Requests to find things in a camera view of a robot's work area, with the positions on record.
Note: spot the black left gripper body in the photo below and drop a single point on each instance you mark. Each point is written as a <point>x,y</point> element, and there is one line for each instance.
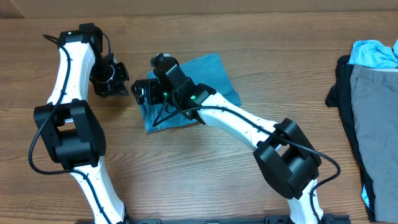
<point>108,79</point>

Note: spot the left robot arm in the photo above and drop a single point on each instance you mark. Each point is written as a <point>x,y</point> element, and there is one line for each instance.
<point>70,139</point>

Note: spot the black garment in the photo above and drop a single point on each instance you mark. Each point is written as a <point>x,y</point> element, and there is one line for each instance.
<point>340,96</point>

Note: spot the light blue denim jeans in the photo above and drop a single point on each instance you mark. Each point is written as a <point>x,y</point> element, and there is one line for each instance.
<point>207,69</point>

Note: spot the light blue cloth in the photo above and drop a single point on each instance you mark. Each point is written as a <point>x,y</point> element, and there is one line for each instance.
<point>373,54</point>

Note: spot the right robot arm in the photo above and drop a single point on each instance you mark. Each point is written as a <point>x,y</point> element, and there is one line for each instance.
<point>287,160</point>

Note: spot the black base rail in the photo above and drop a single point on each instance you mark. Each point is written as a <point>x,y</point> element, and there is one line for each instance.
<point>270,219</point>

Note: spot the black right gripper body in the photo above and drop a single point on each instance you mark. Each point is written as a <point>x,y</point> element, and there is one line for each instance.
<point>140,92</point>

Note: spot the grey trousers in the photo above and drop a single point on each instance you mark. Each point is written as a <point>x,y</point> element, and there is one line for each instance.
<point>374,105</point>

